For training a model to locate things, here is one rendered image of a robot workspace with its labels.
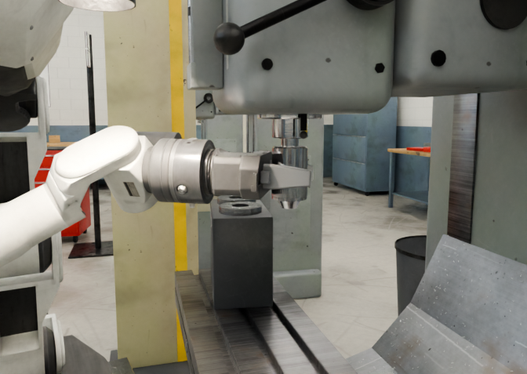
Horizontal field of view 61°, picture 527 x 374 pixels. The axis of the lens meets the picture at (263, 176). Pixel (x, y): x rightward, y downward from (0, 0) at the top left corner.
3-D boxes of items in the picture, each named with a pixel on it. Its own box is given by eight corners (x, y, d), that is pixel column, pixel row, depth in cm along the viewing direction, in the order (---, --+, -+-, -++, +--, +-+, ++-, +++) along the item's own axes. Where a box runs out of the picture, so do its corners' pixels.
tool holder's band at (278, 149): (314, 153, 60) (314, 146, 59) (295, 155, 56) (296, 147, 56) (284, 151, 62) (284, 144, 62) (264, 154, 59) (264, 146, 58)
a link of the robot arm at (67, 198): (144, 140, 58) (43, 192, 54) (162, 186, 65) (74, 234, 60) (125, 116, 62) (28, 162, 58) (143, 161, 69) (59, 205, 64)
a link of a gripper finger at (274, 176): (310, 190, 57) (262, 188, 58) (311, 165, 56) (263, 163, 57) (310, 192, 55) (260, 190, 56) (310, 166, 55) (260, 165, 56)
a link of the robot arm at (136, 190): (163, 172, 56) (79, 169, 58) (183, 223, 64) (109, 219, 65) (186, 112, 63) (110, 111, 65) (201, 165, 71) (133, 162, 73)
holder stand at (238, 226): (213, 310, 90) (212, 212, 87) (210, 273, 111) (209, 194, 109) (273, 306, 91) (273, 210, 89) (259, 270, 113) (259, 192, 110)
